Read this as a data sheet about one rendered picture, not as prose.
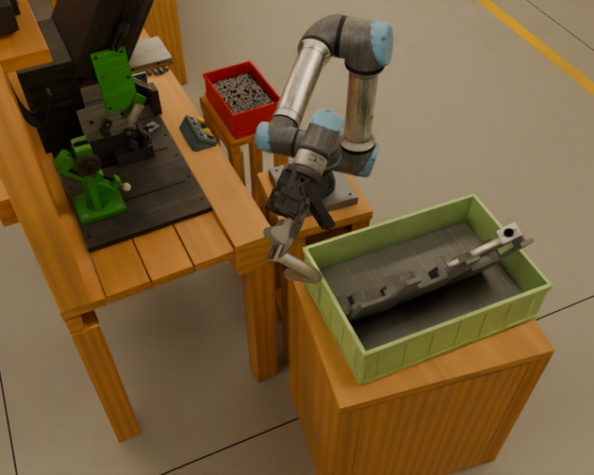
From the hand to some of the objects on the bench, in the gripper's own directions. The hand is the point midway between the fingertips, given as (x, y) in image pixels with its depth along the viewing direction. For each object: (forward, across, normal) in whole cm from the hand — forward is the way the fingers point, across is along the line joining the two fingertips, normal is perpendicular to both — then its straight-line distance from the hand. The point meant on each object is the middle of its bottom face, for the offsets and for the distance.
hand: (281, 253), depth 153 cm
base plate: (-27, -112, -47) cm, 125 cm away
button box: (-36, -100, -16) cm, 107 cm away
